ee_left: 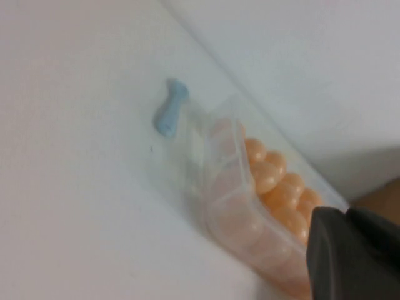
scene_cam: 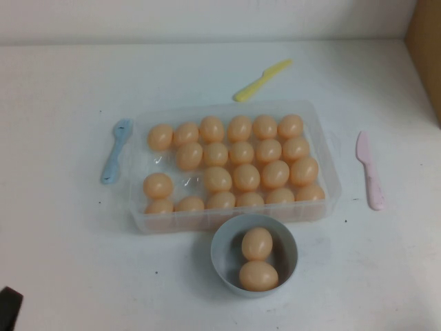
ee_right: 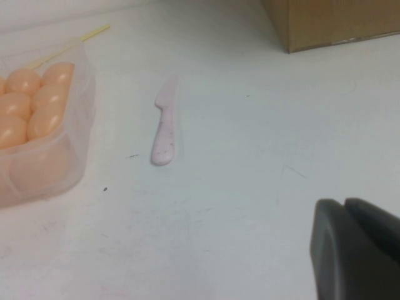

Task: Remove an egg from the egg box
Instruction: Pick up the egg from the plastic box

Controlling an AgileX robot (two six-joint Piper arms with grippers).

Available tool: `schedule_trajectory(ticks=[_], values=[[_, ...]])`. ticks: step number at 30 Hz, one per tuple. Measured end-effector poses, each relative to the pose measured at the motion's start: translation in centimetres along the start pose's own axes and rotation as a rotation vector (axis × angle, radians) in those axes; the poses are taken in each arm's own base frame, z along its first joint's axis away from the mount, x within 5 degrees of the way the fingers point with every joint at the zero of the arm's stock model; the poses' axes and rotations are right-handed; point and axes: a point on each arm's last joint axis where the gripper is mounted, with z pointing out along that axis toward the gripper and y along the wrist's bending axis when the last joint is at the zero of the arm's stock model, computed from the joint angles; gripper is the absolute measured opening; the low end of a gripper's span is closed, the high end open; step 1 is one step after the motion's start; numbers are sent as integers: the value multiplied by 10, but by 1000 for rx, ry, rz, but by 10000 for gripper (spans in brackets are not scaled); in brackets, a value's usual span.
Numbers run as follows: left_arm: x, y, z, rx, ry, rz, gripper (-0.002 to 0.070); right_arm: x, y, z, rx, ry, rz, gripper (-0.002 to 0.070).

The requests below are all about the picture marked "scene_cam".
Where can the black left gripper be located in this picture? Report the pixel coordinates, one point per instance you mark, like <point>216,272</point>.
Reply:
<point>9,307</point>

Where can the tan plastic egg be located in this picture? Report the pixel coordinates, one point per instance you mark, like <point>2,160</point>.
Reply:
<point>304,171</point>
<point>280,196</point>
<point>239,128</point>
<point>258,275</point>
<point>268,151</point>
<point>310,193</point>
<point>250,200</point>
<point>264,127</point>
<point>215,154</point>
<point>189,204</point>
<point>295,149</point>
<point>217,179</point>
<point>158,207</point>
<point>212,129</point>
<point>186,133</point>
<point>189,156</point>
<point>275,174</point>
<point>242,152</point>
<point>221,200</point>
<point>290,126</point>
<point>160,136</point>
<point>158,185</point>
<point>257,244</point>
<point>246,177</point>

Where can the clear plastic egg box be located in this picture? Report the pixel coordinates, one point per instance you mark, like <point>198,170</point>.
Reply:
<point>330,179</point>

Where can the light blue plastic fork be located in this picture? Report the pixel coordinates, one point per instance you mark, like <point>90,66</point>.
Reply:
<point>115,155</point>

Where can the grey-blue round bowl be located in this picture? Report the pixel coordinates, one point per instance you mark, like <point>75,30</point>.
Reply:
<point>220,272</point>

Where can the yellow plastic knife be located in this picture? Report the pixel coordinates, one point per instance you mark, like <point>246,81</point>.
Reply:
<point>256,83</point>

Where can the pink plastic knife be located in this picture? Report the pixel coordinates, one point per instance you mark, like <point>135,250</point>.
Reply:
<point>370,172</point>

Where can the brown cardboard panel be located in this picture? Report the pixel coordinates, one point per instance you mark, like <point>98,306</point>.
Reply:
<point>425,51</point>

